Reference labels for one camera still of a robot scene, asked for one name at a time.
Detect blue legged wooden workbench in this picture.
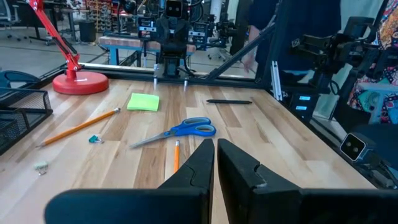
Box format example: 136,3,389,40
98,35,197,67

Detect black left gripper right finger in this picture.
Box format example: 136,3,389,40
217,138,398,224

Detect black pen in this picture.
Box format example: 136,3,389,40
206,99,253,105

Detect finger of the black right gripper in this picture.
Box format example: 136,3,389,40
172,18,183,47
163,18,174,47

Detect silver metal bracket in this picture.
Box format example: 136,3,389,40
270,60,283,102

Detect table level depth camera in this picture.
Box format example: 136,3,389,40
339,133,368,162

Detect black aluminium table frame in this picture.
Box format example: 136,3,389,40
0,0,398,190

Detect background robot station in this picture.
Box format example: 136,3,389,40
214,18,239,41

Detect black mesh desk organizer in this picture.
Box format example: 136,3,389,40
0,86,53,156

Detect pale binder clip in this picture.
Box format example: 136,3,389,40
34,161,50,176

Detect black waste bin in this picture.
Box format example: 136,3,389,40
78,20,97,44

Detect orange wooden pencil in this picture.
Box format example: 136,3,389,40
174,139,181,174
36,107,121,148

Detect green sticky note pad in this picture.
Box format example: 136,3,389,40
126,92,160,112

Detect black control box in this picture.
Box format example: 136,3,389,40
287,91,321,121

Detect person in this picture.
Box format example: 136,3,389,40
346,0,398,125
241,0,343,75

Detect blue handled scissors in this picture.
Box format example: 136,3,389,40
129,116,217,149

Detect red desk lamp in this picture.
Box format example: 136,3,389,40
26,0,110,96

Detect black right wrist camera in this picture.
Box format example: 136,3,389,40
164,0,184,19

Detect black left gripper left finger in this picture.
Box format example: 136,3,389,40
44,138,215,224

